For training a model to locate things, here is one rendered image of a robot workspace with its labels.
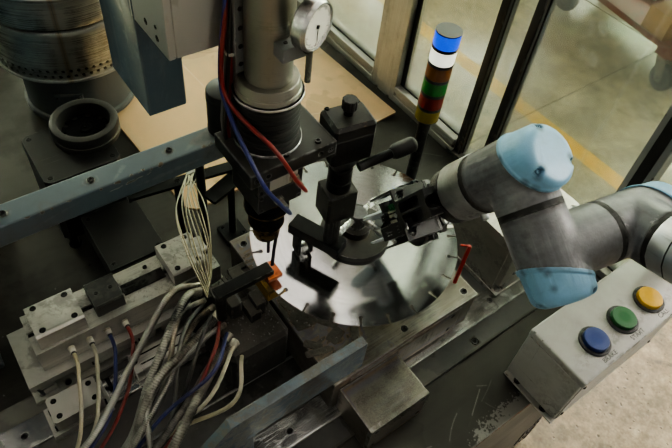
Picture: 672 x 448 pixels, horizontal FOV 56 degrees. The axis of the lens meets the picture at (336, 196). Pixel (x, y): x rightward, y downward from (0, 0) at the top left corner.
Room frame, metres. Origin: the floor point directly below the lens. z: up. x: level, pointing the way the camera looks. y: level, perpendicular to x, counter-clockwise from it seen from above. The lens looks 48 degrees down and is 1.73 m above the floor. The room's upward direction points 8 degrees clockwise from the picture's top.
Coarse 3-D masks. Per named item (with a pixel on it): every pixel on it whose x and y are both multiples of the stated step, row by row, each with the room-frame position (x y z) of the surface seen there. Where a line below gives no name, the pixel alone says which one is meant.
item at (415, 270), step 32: (384, 192) 0.72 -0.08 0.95; (320, 224) 0.63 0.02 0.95; (448, 224) 0.67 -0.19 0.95; (256, 256) 0.55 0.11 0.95; (288, 256) 0.56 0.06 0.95; (320, 256) 0.57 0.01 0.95; (384, 256) 0.59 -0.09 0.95; (416, 256) 0.60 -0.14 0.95; (288, 288) 0.51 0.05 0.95; (320, 288) 0.51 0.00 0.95; (352, 288) 0.52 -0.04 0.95; (384, 288) 0.53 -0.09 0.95; (416, 288) 0.54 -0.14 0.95; (352, 320) 0.47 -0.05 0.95; (384, 320) 0.48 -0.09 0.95
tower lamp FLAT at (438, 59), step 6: (432, 48) 0.90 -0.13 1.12; (432, 54) 0.90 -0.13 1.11; (438, 54) 0.89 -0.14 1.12; (444, 54) 0.89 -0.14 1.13; (450, 54) 0.89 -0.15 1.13; (456, 54) 0.90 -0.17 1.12; (432, 60) 0.90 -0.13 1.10; (438, 60) 0.89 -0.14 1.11; (444, 60) 0.89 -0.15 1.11; (450, 60) 0.89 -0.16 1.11; (438, 66) 0.89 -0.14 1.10; (444, 66) 0.89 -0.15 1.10; (450, 66) 0.89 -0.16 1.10
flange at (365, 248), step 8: (352, 232) 0.61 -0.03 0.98; (360, 232) 0.61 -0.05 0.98; (368, 232) 0.61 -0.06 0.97; (352, 240) 0.60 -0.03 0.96; (360, 240) 0.60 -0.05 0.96; (368, 240) 0.61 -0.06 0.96; (352, 248) 0.59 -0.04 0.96; (360, 248) 0.59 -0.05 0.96; (368, 248) 0.59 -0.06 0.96; (376, 248) 0.59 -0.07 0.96; (384, 248) 0.60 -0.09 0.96; (344, 256) 0.57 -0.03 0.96; (352, 256) 0.57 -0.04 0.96; (360, 256) 0.58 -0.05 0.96; (368, 256) 0.58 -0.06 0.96; (376, 256) 0.58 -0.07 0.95
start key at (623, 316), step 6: (618, 306) 0.59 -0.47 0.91; (612, 312) 0.57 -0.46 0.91; (618, 312) 0.58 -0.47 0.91; (624, 312) 0.58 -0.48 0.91; (630, 312) 0.58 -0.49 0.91; (612, 318) 0.57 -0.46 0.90; (618, 318) 0.56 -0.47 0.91; (624, 318) 0.57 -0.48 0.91; (630, 318) 0.57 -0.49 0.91; (636, 318) 0.57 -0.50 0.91; (618, 324) 0.55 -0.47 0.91; (624, 324) 0.56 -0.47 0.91; (630, 324) 0.56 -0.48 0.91; (636, 324) 0.56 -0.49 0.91
